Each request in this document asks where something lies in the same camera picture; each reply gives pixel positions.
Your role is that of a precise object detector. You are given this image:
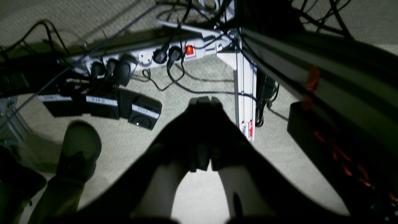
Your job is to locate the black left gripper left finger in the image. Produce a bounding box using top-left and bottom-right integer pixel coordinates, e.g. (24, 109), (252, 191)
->
(78, 97), (209, 219)

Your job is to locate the black power adapter right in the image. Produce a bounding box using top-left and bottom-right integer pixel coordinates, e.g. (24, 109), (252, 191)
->
(127, 95), (162, 130)

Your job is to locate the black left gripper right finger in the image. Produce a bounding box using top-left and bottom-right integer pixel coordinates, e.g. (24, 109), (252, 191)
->
(210, 96), (350, 218)

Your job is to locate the white table leg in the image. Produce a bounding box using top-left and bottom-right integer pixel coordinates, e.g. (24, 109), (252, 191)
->
(216, 29), (257, 141)

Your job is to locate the black box with red wires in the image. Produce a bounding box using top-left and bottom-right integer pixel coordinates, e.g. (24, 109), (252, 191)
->
(287, 102), (397, 224)

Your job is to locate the black power adapter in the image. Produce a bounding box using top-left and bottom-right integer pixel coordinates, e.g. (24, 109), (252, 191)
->
(38, 93), (83, 117)
(85, 90), (120, 120)
(127, 95), (162, 130)

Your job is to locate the dark shoe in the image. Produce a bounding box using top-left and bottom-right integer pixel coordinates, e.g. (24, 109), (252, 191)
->
(56, 120), (101, 182)

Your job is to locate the white power strip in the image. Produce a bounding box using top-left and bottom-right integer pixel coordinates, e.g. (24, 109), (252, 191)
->
(65, 36), (232, 77)

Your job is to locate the black floor cable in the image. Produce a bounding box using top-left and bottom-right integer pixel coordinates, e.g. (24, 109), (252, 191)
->
(141, 59), (258, 103)

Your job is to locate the black power adapter left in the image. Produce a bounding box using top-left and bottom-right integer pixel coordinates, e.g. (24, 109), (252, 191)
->
(38, 93), (83, 117)

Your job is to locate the black power adapter middle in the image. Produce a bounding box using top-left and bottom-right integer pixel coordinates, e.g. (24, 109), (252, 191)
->
(85, 90), (120, 120)

